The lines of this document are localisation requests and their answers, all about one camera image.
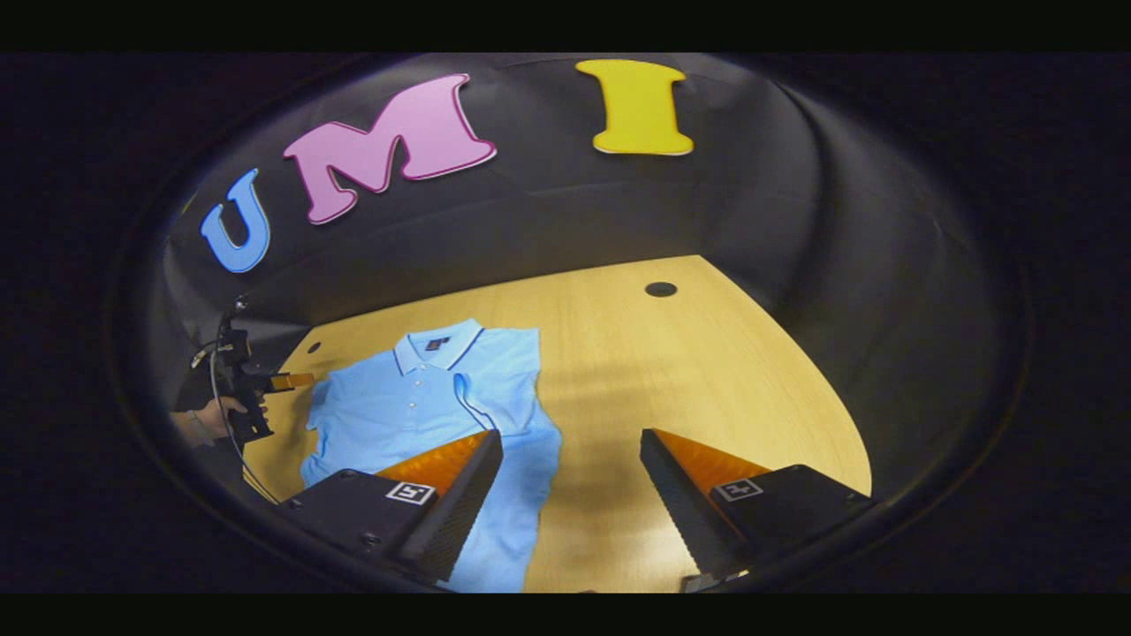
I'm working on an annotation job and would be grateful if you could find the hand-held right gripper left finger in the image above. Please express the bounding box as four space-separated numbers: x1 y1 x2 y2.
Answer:
278 428 505 586

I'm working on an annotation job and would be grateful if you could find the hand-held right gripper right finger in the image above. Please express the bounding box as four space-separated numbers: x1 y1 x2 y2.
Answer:
640 428 876 593

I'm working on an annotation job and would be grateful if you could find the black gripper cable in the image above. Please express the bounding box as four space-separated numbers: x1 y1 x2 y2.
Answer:
190 340 284 506

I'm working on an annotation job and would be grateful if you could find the light blue T-shirt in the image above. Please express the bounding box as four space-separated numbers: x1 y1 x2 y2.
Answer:
299 318 564 594

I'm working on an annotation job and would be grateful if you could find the black backdrop cloth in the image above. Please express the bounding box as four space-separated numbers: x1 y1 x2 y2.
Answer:
146 53 1026 504

